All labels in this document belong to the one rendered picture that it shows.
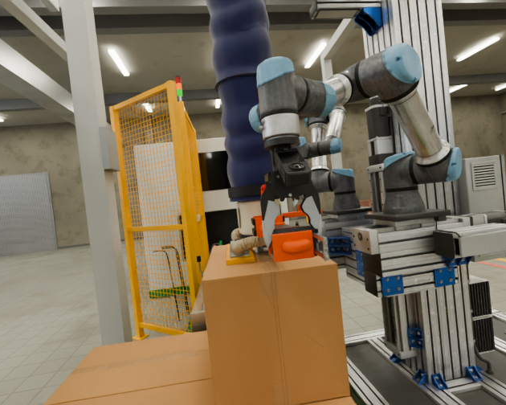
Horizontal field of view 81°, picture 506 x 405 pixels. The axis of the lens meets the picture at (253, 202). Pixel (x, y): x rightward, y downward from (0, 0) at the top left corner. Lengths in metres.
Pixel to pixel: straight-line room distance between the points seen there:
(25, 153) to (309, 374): 13.27
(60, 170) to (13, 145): 1.81
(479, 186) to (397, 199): 0.50
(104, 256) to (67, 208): 10.68
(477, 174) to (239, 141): 1.09
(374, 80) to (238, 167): 0.52
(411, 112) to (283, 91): 0.56
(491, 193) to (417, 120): 0.73
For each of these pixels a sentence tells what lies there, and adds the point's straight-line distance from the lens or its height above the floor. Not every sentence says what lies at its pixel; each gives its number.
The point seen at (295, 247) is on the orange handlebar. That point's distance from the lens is 0.52.
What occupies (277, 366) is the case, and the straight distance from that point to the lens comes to 0.98.
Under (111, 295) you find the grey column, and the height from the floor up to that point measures 0.57.
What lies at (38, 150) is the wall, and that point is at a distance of 13.56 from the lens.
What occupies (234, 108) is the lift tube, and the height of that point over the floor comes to 1.49.
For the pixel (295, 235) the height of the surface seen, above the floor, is 1.09.
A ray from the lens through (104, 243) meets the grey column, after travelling 2.37.
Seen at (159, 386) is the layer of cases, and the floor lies 0.54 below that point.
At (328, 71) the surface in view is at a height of 2.90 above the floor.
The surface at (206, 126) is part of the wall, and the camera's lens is 12.30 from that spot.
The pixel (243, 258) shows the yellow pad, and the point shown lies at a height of 0.96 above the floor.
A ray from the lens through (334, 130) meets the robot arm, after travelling 1.63.
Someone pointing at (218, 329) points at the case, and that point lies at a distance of 0.92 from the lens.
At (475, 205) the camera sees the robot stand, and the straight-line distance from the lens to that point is 1.66.
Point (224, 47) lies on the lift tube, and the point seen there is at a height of 1.70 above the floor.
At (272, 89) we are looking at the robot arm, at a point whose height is 1.36.
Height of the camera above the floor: 1.17
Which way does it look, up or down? 1 degrees down
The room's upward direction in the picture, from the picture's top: 6 degrees counter-clockwise
